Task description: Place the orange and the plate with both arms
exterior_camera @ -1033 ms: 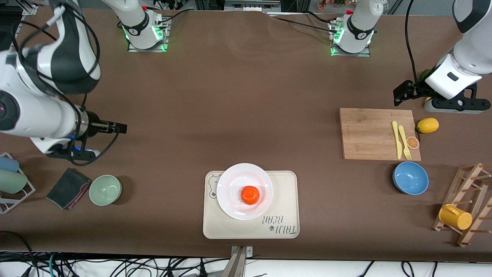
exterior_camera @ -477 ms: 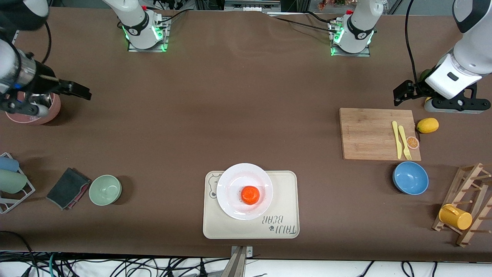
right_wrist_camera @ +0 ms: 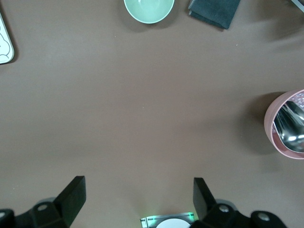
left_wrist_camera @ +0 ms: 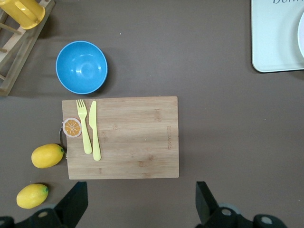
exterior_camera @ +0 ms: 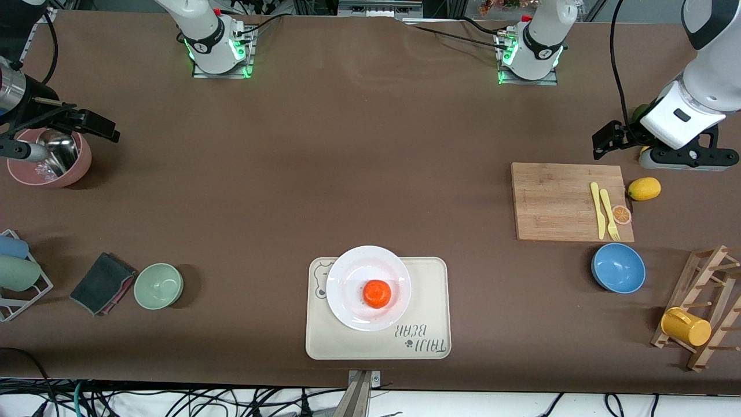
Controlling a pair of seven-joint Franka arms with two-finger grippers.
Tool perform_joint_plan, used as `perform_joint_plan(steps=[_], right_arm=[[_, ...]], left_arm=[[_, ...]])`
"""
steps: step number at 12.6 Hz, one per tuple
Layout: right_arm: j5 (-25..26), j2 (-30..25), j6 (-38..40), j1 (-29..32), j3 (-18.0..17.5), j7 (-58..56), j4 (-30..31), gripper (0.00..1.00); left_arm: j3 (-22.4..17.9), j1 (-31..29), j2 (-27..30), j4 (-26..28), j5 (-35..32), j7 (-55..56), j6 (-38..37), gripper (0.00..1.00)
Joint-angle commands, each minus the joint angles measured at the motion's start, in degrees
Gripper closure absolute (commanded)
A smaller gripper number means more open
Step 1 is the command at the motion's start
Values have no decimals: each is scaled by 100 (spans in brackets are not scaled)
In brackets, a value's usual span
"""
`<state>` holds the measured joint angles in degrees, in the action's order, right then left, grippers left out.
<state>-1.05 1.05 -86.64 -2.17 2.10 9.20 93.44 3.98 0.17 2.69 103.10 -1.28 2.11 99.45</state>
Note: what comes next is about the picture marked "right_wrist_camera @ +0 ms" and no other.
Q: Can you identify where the pink bowl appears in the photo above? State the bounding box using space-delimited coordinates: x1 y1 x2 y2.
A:
264 89 304 160

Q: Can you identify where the light green bowl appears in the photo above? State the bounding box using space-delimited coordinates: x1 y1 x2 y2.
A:
123 0 175 25

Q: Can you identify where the brown table mat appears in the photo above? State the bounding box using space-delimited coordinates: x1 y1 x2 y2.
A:
0 0 304 228

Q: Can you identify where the cream tray with bear print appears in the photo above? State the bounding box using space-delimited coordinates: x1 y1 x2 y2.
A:
0 11 15 65

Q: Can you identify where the dark grey folded cloth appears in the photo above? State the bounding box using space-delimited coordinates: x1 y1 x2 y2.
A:
188 0 242 30

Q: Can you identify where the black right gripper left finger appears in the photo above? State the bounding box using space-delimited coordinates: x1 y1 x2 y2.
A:
14 175 86 228

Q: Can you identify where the metal scoop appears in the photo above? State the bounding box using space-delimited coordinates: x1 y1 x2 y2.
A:
273 101 304 152

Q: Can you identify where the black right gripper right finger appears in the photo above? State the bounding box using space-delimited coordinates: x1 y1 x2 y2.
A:
193 177 254 228

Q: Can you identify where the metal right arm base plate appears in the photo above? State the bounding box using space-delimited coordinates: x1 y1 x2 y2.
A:
140 212 196 228

